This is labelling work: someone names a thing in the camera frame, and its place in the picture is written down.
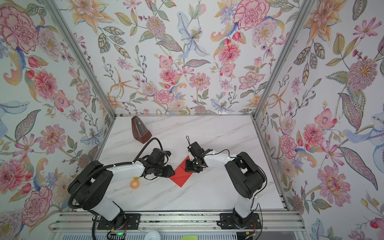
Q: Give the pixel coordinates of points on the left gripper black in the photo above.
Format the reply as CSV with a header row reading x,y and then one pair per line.
x,y
169,169

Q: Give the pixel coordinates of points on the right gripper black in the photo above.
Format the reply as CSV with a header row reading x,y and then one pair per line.
x,y
189,168

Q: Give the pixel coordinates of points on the red square paper sheet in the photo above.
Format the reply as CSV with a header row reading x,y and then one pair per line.
x,y
181,176

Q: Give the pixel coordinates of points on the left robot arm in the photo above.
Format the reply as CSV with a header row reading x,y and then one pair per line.
x,y
88,190

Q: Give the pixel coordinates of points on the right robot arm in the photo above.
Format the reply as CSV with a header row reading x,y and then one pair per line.
x,y
246,176

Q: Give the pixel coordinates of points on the brown wooden metronome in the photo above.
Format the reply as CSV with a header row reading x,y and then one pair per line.
x,y
140,131

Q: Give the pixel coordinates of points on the white round object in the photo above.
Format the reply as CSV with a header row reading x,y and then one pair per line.
x,y
153,235

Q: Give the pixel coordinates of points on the green object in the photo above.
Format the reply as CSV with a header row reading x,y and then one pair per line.
x,y
189,237

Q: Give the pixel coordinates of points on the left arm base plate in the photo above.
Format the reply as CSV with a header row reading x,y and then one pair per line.
x,y
126,222

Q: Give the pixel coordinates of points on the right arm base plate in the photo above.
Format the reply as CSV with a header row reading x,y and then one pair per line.
x,y
231,221

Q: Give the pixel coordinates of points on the aluminium front rail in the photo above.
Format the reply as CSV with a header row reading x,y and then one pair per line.
x,y
203,221

